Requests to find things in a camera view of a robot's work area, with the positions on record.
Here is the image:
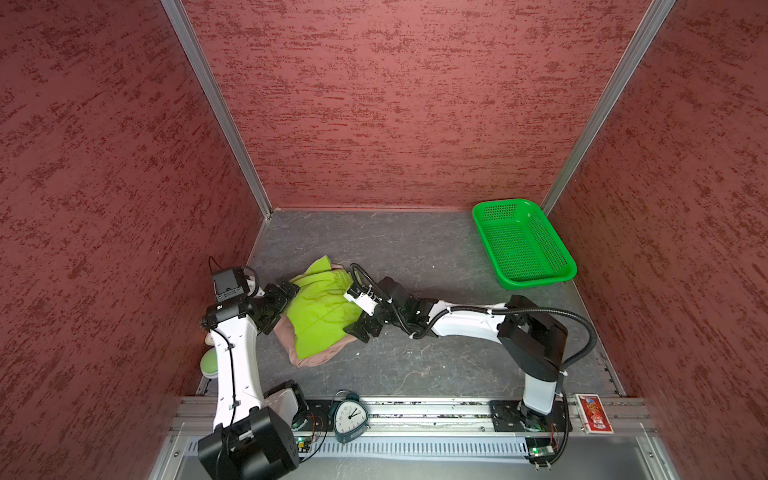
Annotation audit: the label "left aluminium corner post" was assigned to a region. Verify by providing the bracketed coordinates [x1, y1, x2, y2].
[161, 0, 273, 221]

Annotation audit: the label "black corrugated cable conduit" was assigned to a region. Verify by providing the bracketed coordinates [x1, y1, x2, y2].
[349, 262, 598, 376]

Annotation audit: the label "aluminium corner post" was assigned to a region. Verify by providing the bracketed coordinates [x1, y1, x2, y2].
[541, 0, 676, 216]
[161, 0, 273, 221]

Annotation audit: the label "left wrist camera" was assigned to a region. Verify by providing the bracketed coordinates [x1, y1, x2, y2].
[212, 266, 260, 303]

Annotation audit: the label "left controller board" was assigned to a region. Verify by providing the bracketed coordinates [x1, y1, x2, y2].
[295, 435, 314, 458]

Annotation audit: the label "pink shorts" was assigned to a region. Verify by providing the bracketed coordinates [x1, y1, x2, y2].
[272, 263, 364, 368]

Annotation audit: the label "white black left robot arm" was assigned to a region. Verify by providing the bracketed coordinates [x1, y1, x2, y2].
[198, 281, 307, 479]

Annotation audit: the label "green push button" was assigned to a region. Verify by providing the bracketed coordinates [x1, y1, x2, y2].
[199, 348, 218, 379]

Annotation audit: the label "controller board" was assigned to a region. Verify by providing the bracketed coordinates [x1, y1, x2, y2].
[295, 435, 314, 458]
[525, 437, 559, 468]

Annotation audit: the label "teal alarm clock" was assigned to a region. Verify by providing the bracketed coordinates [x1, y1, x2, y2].
[330, 389, 369, 444]

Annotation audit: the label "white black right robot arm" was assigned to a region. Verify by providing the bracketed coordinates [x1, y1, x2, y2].
[344, 277, 568, 432]

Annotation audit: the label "right controller board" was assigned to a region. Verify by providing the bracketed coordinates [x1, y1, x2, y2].
[525, 437, 559, 468]

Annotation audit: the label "right aluminium corner post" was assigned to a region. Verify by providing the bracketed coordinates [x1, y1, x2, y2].
[541, 0, 676, 216]

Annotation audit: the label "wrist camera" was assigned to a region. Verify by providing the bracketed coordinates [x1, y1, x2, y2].
[344, 285, 381, 317]
[212, 266, 260, 303]

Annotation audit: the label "lime green shorts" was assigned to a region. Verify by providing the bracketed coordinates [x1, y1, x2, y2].
[283, 255, 364, 361]

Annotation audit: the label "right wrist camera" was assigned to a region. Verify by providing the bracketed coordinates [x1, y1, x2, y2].
[344, 285, 381, 317]

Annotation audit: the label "green plastic basket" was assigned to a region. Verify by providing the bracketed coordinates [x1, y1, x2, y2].
[472, 199, 578, 290]

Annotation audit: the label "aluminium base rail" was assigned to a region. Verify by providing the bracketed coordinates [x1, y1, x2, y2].
[169, 396, 659, 437]

